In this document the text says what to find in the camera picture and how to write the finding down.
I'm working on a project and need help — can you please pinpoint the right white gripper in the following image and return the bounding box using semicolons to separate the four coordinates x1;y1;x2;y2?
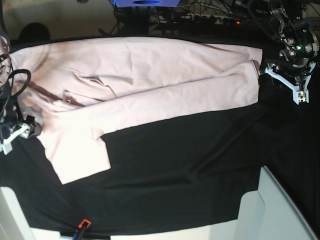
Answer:
0;115;42;154

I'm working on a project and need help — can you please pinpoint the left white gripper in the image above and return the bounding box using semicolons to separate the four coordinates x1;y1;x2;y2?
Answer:
258;58;316;105

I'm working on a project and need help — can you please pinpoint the pink T-shirt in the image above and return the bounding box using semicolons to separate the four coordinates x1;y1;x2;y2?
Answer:
11;37;263;184

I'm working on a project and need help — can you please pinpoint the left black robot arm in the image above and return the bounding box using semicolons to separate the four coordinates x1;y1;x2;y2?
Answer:
247;0;320;105

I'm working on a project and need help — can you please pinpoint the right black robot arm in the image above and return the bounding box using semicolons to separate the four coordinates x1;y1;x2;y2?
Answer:
0;4;43;155

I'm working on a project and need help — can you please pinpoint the white power strip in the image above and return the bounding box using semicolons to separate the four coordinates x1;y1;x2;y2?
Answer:
213;15;241;26

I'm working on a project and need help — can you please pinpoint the red black clamp bottom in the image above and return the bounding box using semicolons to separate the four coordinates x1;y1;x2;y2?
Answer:
72;219;92;240

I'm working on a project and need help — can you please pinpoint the black table cloth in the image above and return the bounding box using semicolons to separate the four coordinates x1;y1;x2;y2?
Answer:
0;69;320;236

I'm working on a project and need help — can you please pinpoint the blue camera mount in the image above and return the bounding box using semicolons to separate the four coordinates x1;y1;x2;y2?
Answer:
111;0;180;7

